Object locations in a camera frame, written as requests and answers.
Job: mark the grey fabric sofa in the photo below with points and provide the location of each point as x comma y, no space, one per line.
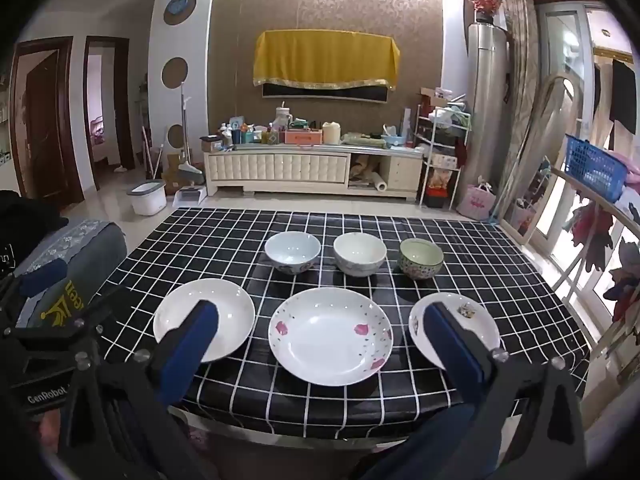
85,255

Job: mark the white plastic bin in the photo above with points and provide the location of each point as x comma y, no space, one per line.
522,217

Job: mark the mop with pink stick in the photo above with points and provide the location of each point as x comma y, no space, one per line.
149,155

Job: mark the teal basin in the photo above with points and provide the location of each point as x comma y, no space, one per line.
392,141

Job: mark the brown door frame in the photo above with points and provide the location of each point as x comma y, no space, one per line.
125,110

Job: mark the pink bag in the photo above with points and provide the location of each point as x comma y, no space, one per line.
475,202

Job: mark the silver tower air conditioner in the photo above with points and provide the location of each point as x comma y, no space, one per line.
487,110

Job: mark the white mop bucket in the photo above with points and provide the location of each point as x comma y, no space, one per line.
146,200

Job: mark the red pink hanging clothes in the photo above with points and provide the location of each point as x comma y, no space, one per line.
592,230

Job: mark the green patterned bowl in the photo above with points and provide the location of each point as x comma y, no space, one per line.
421,255

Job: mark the small white plate gold pattern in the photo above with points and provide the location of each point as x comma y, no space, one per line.
480,325

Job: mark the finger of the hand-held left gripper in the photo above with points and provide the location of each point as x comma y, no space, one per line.
65,330
42,277

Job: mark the black television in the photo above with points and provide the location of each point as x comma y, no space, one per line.
325,94

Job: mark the cream canister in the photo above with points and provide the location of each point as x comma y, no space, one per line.
332,133

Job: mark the white plate with pink flowers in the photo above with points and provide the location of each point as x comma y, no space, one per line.
330,335

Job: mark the white jug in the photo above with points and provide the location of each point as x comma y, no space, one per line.
284,117

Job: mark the brown round wall disc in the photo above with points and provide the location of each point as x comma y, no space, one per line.
175,135
175,72

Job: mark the grey box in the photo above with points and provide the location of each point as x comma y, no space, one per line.
211,145

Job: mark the beige arched leaning board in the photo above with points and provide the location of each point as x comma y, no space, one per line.
550,125

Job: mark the white grey dustpan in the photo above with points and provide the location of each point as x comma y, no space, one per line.
189,195

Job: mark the red black box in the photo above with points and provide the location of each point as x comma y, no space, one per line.
435,199

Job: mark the brown wooden door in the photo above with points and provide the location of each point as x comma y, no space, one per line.
42,125

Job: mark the red flower vase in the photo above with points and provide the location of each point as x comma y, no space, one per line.
486,5

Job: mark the orange box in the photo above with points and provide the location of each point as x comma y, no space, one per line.
303,136

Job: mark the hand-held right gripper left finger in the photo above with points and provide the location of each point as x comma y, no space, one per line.
200,332

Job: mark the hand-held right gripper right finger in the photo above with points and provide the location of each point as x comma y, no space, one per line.
450,340

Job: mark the white shelf rack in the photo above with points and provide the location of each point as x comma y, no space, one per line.
442,160

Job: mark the plain white bowl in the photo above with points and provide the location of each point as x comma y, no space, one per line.
360,252

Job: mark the brown paper bags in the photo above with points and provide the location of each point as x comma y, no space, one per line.
364,165

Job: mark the clothes drying rack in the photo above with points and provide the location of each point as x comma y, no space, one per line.
556,174

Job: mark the white upright broom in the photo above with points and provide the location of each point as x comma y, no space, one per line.
186,125

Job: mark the plain white plate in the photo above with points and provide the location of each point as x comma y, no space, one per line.
232,310

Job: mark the brown cardboard boxes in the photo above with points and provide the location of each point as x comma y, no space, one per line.
172,172

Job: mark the blue round wall ornament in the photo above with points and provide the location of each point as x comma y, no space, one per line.
180,7

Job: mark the white bowl with blue flowers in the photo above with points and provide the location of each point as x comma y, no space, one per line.
292,250

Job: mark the blue plastic basket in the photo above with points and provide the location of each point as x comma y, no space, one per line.
595,165

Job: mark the beige patterned curtain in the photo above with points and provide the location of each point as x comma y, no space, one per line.
520,60

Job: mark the black white checked tablecloth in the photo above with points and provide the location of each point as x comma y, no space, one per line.
350,225

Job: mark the glass balcony door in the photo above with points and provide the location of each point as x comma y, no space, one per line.
565,50

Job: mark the cream television cabinet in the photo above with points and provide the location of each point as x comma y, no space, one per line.
280,167

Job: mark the white paper roll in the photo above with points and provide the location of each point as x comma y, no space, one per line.
377,182

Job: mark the black hanging garment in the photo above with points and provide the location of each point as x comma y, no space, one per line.
622,90

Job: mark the cardboard box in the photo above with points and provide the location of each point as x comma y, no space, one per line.
432,97

